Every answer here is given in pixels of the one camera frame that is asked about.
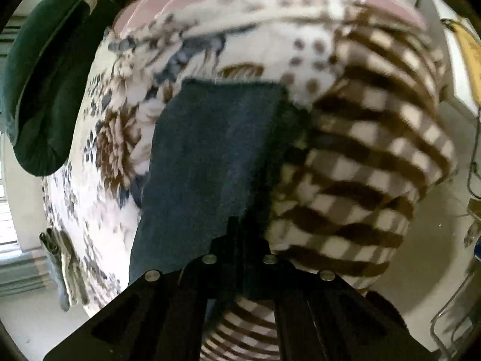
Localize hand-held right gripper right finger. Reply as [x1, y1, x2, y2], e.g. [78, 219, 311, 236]
[240, 220, 438, 361]

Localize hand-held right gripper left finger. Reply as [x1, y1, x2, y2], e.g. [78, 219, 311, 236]
[42, 216, 244, 361]

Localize dark blue pants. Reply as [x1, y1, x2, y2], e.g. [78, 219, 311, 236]
[128, 78, 312, 301]

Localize brown checkered blanket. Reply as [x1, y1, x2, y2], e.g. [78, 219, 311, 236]
[199, 8, 457, 361]

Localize floral patterned blanket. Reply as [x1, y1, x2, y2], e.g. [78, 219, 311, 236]
[41, 0, 427, 318]

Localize dark green cloth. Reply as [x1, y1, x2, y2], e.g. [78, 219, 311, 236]
[0, 0, 145, 177]

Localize white and yellow furniture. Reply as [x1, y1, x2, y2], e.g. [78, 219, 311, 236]
[438, 17, 481, 121]

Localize metal wire rack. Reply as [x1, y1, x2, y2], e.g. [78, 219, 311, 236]
[428, 259, 481, 361]

